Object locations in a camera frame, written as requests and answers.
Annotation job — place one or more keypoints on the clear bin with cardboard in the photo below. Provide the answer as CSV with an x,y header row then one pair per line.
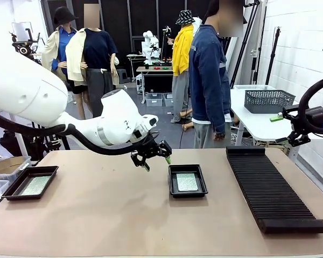
x,y
8,164

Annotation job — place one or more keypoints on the grey step stool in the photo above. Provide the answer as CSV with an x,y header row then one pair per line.
x,y
123,75

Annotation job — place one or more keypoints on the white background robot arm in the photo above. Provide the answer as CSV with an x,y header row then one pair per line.
x,y
148,43

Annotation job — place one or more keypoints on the black light stand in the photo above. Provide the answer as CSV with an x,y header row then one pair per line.
x,y
273,53

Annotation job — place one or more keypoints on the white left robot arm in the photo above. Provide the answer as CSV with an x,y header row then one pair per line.
x,y
24,91

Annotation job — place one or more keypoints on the grey woven plastic basket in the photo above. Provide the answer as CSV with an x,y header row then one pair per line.
x,y
269,100

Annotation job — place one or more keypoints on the background work table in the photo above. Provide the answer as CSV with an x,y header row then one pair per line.
x,y
153,69

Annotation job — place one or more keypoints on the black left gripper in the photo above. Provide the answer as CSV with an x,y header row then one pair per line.
x,y
150,151

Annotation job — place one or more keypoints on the black slotted board rack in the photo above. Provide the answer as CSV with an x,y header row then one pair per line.
x,y
272,193

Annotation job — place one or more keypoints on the person's right hand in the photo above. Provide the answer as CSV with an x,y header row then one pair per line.
x,y
218,137

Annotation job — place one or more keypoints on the person in denim jacket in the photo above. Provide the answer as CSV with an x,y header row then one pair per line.
x,y
207,80

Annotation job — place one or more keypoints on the black ESD tray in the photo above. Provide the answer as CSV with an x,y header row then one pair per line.
x,y
13,193
202,188

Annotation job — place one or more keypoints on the mannequin in blue shirt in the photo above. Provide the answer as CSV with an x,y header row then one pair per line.
x,y
62,45

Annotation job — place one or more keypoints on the green circuit board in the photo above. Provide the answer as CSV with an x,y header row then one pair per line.
x,y
187,182
36,185

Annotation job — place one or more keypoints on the mannequin in yellow hoodie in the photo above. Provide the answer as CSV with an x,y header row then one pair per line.
x,y
181,48

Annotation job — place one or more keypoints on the patterned bucket hat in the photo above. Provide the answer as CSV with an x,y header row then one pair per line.
x,y
185,17

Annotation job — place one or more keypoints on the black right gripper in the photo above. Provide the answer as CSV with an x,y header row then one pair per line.
x,y
315,119

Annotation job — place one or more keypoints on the mannequin in navy t-shirt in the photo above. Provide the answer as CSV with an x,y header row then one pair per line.
x,y
97,53

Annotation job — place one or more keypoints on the black brimmed hat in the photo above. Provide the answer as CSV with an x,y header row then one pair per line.
x,y
63,16

